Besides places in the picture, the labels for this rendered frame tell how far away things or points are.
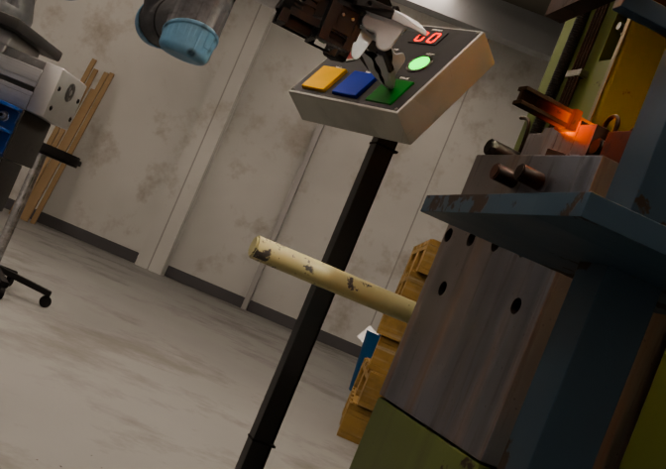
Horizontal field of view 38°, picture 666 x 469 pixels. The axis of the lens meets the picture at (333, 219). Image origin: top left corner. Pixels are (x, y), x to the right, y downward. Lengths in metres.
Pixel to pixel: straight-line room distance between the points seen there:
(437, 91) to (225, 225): 8.64
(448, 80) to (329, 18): 0.59
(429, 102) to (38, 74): 0.74
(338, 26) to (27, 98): 0.59
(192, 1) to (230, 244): 9.15
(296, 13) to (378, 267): 8.99
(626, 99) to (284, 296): 8.67
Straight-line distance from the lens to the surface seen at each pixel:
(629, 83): 1.89
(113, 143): 10.86
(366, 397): 4.36
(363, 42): 1.51
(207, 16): 1.36
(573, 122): 1.57
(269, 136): 10.55
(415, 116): 1.89
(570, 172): 1.41
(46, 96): 1.72
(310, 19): 1.41
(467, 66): 1.98
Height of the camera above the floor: 0.61
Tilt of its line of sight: 4 degrees up
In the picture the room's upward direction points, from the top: 23 degrees clockwise
